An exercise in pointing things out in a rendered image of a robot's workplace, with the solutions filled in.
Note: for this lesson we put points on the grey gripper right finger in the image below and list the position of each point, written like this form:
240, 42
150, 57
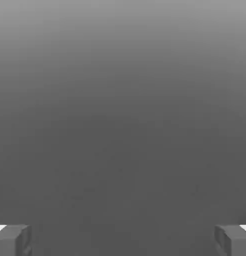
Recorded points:
235, 240

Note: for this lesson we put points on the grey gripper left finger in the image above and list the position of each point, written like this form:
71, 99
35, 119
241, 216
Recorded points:
11, 240

